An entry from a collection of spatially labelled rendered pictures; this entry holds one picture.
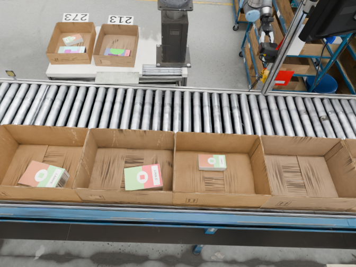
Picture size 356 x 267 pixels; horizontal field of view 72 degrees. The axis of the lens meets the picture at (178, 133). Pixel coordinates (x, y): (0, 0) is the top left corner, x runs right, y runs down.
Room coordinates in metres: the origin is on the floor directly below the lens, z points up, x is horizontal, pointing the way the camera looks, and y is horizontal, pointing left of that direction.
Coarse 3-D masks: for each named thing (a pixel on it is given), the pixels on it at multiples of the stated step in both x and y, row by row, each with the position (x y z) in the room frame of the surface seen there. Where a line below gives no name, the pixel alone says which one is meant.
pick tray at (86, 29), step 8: (56, 24) 1.69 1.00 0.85; (64, 24) 1.72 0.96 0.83; (72, 24) 1.73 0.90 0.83; (80, 24) 1.74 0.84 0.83; (88, 24) 1.75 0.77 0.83; (56, 32) 1.63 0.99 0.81; (64, 32) 1.72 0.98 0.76; (72, 32) 1.73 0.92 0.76; (80, 32) 1.74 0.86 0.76; (88, 32) 1.75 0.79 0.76; (56, 40) 1.58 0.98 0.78; (88, 40) 1.64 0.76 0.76; (48, 48) 1.41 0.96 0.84; (56, 48) 1.52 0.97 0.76; (88, 48) 1.44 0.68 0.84; (48, 56) 1.34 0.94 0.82; (56, 56) 1.35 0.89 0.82; (64, 56) 1.36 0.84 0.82; (72, 56) 1.36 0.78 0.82; (80, 56) 1.37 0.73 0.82; (88, 56) 1.39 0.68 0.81; (56, 64) 1.35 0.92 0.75; (64, 64) 1.36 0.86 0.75; (72, 64) 1.36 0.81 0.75; (80, 64) 1.37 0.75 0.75; (88, 64) 1.38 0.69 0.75
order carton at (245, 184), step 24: (192, 144) 0.64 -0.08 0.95; (216, 144) 0.65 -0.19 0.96; (240, 144) 0.65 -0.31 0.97; (192, 168) 0.54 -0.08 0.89; (240, 168) 0.56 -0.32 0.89; (264, 168) 0.49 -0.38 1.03; (192, 192) 0.35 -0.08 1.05; (216, 192) 0.43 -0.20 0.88; (240, 192) 0.44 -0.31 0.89; (264, 192) 0.41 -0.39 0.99
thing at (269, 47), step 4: (260, 44) 1.30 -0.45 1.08; (264, 44) 1.29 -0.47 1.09; (268, 44) 1.29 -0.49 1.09; (272, 44) 1.30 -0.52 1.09; (276, 44) 1.31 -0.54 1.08; (260, 48) 1.28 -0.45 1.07; (264, 48) 1.26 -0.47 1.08; (268, 48) 1.27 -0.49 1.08; (272, 48) 1.27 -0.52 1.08; (260, 52) 1.26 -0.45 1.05; (264, 52) 1.26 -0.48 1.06; (268, 52) 1.26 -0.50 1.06; (272, 52) 1.26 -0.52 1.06; (276, 52) 1.26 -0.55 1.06; (264, 56) 1.29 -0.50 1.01; (268, 56) 1.28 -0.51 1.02; (272, 56) 1.28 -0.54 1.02
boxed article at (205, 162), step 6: (198, 156) 0.60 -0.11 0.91; (204, 156) 0.59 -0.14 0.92; (210, 156) 0.60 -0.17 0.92; (216, 156) 0.60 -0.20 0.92; (222, 156) 0.60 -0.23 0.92; (198, 162) 0.57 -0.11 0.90; (204, 162) 0.56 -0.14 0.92; (210, 162) 0.56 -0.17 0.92; (216, 162) 0.57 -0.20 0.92; (222, 162) 0.57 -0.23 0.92; (204, 168) 0.53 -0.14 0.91; (210, 168) 0.54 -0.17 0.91; (216, 168) 0.54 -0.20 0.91; (222, 168) 0.54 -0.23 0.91
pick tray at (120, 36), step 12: (108, 24) 1.75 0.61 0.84; (120, 24) 1.75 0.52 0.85; (108, 36) 1.72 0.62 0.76; (120, 36) 1.73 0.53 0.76; (132, 36) 1.75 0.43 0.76; (96, 48) 1.48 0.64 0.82; (120, 48) 1.58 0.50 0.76; (132, 48) 1.59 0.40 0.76; (96, 60) 1.37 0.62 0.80; (108, 60) 1.37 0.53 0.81; (120, 60) 1.38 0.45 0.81; (132, 60) 1.38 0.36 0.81
